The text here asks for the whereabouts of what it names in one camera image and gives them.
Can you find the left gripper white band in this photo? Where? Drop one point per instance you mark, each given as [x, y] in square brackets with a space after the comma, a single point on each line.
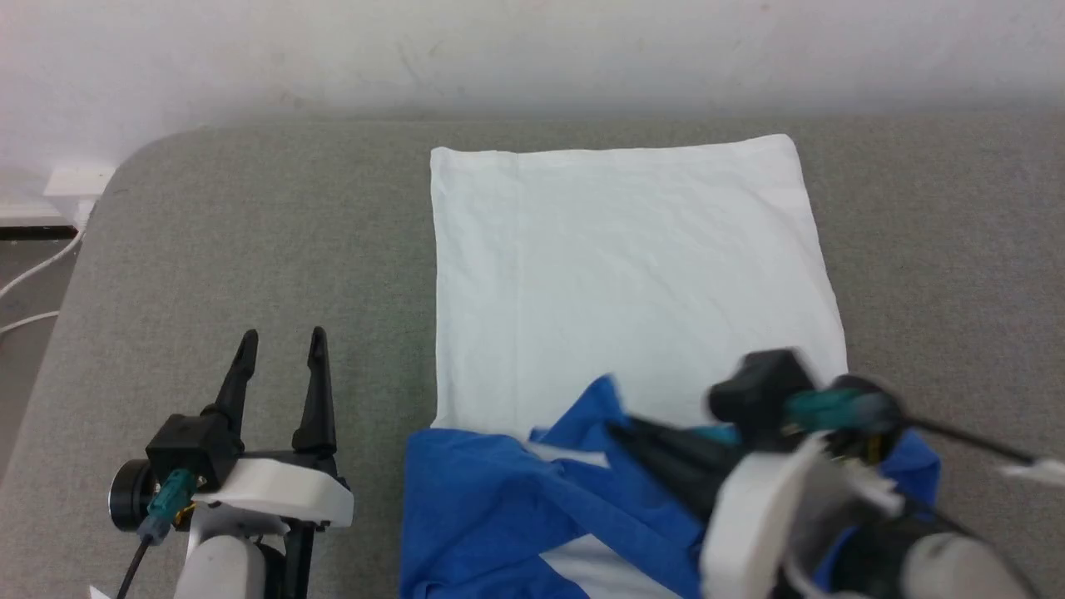
[283, 491]

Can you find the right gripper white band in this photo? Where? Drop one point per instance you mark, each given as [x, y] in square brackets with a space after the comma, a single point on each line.
[749, 516]

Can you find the blue and white garment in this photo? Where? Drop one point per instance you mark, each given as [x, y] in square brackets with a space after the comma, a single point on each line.
[624, 274]

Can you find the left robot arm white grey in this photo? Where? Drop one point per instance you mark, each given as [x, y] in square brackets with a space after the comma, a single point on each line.
[225, 566]

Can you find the grey fabric sofa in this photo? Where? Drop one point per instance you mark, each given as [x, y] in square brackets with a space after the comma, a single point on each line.
[250, 249]

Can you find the white plug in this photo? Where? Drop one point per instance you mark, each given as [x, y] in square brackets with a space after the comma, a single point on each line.
[84, 212]

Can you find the black skirting strip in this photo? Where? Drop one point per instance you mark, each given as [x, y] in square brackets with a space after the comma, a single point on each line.
[37, 232]

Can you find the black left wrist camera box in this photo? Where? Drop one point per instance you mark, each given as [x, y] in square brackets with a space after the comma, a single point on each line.
[193, 445]

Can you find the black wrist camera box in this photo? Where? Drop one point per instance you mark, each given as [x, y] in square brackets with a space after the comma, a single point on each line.
[761, 391]
[193, 445]

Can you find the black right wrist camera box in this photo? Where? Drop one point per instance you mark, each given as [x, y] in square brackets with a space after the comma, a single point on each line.
[761, 391]

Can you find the white wall socket box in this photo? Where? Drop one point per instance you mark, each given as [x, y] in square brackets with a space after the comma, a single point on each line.
[79, 181]

